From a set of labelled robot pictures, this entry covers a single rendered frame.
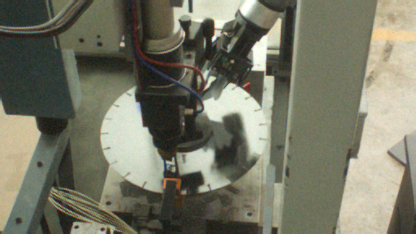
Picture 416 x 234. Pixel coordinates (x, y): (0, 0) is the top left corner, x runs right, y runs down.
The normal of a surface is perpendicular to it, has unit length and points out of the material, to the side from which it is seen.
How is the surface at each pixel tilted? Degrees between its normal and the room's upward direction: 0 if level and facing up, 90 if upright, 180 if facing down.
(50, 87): 90
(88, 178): 0
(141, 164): 0
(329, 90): 90
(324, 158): 90
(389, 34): 0
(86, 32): 90
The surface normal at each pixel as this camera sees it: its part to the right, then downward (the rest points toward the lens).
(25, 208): 0.04, -0.73
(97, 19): -0.05, 0.68
